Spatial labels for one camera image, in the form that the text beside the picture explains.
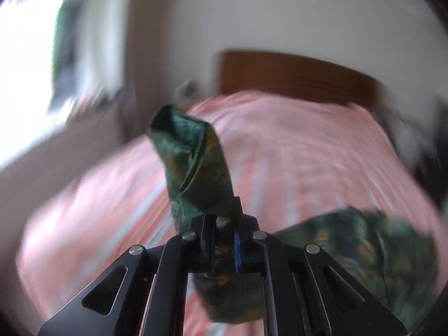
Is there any window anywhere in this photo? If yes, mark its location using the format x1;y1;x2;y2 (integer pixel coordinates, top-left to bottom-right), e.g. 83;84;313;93
0;0;79;113

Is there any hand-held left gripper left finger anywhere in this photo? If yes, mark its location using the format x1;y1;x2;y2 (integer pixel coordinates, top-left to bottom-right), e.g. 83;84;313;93
38;215;216;336

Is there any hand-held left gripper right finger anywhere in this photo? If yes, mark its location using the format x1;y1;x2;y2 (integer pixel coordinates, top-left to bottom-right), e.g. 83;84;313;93
233;198;411;336

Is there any black jacket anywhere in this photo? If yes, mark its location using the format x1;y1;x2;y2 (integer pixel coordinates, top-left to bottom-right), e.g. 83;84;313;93
381;103;448;200

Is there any green patterned garment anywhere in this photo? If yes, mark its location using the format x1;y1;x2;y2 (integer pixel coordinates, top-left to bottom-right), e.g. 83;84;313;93
146;104;440;324

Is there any brown wooden headboard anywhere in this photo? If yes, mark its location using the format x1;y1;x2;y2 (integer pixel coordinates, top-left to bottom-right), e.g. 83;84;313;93
219;51;382;107

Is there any white window seat cabinet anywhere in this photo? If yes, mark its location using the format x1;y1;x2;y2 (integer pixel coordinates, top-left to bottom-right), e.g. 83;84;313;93
0;103;127;183

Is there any pink striped bed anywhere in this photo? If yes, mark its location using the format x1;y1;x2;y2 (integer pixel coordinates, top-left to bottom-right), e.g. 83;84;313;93
16;91;438;336

